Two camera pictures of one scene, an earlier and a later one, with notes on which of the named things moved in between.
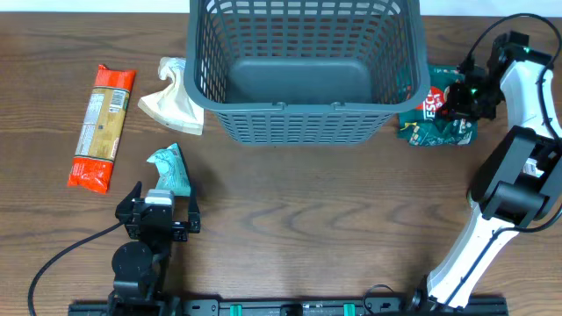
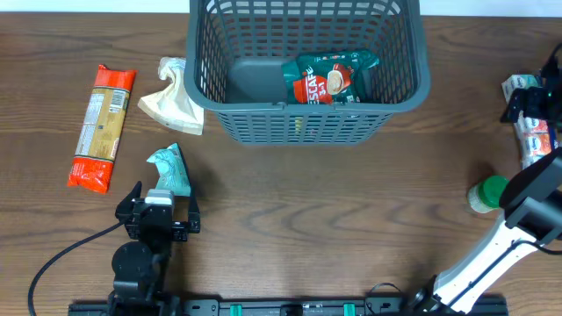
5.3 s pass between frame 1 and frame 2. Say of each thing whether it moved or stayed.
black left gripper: stayed
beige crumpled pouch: stayed
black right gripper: moved
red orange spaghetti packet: stayed
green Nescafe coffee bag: moved
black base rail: stayed
